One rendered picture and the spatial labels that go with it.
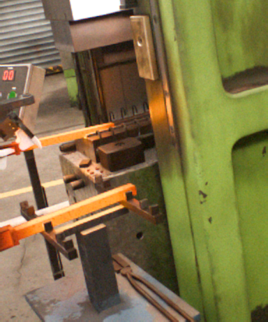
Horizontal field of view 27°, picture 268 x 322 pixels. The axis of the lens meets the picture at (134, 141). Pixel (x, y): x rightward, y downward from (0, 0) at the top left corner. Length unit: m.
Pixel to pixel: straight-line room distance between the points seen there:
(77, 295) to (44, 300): 0.09
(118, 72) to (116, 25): 0.33
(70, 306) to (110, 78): 0.89
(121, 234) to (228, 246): 0.33
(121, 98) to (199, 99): 0.67
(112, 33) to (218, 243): 0.70
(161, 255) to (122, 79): 0.66
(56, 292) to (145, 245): 0.36
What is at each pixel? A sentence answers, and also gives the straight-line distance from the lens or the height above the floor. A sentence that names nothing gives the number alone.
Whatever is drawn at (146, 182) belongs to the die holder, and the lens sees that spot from 1.70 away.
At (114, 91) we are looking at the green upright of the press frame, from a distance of 2.05.
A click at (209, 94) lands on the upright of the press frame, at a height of 1.14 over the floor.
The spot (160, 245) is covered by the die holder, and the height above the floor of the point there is 0.64.
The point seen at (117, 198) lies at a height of 0.97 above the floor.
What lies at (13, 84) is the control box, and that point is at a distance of 2.23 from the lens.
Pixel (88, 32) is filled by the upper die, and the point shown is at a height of 1.32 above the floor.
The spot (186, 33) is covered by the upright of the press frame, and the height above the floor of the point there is 1.31.
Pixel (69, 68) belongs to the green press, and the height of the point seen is 0.48.
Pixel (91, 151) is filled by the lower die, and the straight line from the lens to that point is 1.81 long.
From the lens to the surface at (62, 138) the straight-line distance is 1.79.
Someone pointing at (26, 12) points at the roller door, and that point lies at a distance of 9.62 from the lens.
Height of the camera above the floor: 1.48
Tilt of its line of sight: 17 degrees down
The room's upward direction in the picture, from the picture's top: 10 degrees counter-clockwise
